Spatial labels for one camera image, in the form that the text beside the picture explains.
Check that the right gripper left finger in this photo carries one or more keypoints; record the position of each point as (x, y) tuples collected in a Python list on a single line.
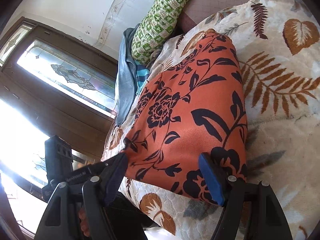
[(92, 187)]

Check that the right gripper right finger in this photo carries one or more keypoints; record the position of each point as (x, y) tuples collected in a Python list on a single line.
[(266, 218)]

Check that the orange floral blouse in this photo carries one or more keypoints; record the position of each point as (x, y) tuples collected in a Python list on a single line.
[(194, 107)]

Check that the person left hand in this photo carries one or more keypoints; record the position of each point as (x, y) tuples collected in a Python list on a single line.
[(83, 222)]

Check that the stained glass window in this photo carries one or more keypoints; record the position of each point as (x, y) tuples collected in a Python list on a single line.
[(51, 85)]

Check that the blue denim garment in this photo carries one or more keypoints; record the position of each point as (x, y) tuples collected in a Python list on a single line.
[(126, 81)]

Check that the teal striped cloth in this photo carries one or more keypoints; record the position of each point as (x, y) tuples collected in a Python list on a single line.
[(142, 74)]

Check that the green checkered pillow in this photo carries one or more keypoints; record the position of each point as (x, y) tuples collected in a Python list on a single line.
[(155, 28)]

